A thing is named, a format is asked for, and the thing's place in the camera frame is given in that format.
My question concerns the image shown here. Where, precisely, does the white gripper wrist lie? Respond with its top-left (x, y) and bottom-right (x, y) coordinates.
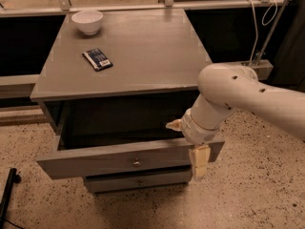
top-left (166, 109), bottom-right (218, 180)

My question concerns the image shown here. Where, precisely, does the grey top drawer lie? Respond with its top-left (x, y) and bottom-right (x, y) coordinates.
top-left (35, 129), bottom-right (226, 180)

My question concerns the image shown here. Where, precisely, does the grey drawer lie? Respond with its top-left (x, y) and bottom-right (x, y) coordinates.
top-left (84, 166), bottom-right (192, 194)
top-left (35, 129), bottom-right (226, 180)

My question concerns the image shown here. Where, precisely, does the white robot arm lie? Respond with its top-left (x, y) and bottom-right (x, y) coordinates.
top-left (166, 63), bottom-right (305, 180)

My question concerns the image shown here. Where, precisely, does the grey bottom drawer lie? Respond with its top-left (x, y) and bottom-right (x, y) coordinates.
top-left (84, 166), bottom-right (192, 194)

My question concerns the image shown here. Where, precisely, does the grey wooden drawer cabinet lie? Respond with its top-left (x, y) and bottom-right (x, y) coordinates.
top-left (30, 10), bottom-right (212, 193)

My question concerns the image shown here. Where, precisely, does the metal tripod stand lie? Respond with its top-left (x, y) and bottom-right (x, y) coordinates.
top-left (249, 0), bottom-right (290, 66)

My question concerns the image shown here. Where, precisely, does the dark blue snack packet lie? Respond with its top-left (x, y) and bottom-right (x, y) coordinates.
top-left (82, 48), bottom-right (113, 72)

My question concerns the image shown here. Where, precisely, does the white ceramic bowl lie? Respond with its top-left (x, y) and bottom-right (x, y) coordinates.
top-left (71, 10), bottom-right (103, 35)

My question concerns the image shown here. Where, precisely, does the black floor stand leg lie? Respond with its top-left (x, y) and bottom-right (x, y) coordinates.
top-left (0, 168), bottom-right (21, 229)

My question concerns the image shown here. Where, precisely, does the white hanging cable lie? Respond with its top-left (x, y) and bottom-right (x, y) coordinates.
top-left (247, 0), bottom-right (278, 67)

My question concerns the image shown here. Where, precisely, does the grey metal railing frame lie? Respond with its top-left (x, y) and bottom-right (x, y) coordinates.
top-left (0, 0), bottom-right (287, 100)

